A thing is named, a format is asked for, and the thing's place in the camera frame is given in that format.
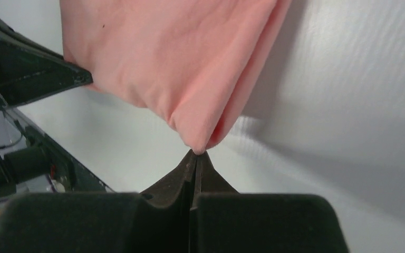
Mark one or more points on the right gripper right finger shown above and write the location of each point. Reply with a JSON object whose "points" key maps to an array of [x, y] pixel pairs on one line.
{"points": [[224, 220]]}

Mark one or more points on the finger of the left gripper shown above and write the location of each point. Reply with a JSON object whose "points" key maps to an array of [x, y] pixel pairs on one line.
{"points": [[30, 72]]}

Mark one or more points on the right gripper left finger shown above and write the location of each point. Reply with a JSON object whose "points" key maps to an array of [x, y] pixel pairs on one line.
{"points": [[155, 220]]}

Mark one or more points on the pink t shirt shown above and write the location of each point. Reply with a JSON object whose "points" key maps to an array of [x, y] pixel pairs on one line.
{"points": [[192, 63]]}

